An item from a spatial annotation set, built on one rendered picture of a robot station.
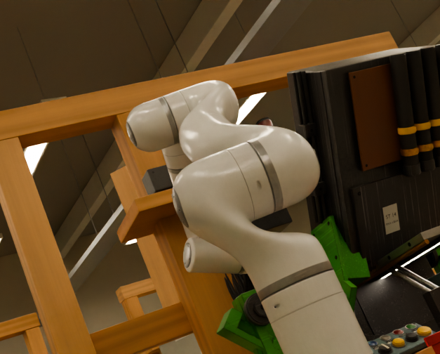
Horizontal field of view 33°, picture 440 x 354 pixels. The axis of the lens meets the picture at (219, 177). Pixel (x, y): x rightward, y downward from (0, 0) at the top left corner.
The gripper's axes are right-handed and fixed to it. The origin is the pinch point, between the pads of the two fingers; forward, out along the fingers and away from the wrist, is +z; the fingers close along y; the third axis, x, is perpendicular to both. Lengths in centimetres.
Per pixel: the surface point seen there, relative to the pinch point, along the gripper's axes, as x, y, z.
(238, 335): 8.8, -21.7, -23.8
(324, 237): -8.1, -3.6, 2.3
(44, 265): 16, 23, -62
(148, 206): -2.5, 22.8, -36.5
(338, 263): -5.2, -12.3, 2.7
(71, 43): 56, 551, 18
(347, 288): -2.0, -18.7, 2.7
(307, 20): 7, 636, 295
